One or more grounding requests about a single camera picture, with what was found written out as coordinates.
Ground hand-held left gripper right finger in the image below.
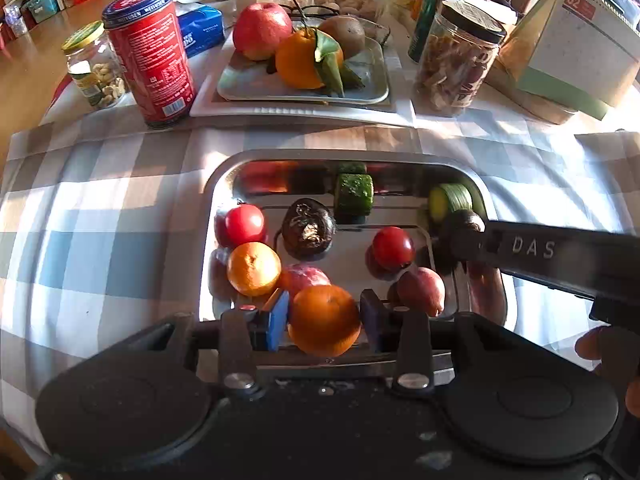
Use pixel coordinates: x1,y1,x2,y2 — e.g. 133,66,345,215
360,288,529,399

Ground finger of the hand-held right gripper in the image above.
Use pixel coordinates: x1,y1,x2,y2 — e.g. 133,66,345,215
448,230,494,277

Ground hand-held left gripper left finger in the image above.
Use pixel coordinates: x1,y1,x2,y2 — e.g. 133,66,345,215
136,287,292,402

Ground small orange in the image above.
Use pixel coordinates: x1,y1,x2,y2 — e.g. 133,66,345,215
287,285,362,357
226,241,282,297

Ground reddish purple plum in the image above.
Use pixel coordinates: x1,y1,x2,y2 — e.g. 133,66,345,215
277,263,332,301
396,266,447,317

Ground cucumber chunk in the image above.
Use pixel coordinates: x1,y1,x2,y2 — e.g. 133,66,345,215
428,182,473,223
333,173,375,224

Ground stainless steel tray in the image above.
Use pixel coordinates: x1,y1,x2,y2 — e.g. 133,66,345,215
197,149,516,366

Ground red cherry tomato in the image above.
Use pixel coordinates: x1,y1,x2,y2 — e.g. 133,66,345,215
371,226,416,271
224,203,267,247

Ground person's right hand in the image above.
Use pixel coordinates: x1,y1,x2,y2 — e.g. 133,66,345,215
574,326,640,418

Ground checkered tablecloth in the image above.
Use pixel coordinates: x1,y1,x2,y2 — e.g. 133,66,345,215
0,110,640,461

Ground black-lidded plastic jar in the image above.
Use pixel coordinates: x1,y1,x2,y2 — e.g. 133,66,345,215
414,0,507,117

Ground desk calendar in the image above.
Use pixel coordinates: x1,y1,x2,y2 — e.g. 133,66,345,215
515,0,640,121

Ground white rectangular tray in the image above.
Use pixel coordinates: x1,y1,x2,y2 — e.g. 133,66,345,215
189,30,417,128

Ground green glass plate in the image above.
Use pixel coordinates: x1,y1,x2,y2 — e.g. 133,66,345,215
216,35,391,106

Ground green can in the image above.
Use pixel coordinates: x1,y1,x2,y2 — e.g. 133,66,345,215
407,0,463,63

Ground brown kiwi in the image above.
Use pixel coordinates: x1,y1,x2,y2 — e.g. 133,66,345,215
318,15,367,59

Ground orange with green leaves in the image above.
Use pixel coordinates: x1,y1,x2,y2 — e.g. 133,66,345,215
275,27,366,97

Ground black eyeglasses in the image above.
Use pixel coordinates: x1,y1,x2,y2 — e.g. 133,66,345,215
277,4,342,19

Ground red tin can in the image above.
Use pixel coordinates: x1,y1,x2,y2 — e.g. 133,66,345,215
101,0,197,130

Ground red apple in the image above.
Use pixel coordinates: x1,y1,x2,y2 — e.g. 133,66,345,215
232,1,293,62

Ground blue tissue pack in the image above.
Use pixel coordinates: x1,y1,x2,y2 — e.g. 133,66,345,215
176,2,226,58

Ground glass jar of nuts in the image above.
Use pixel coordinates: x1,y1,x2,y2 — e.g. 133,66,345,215
61,21,131,110

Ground teal storage basket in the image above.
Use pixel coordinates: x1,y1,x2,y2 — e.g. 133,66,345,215
25,0,61,23

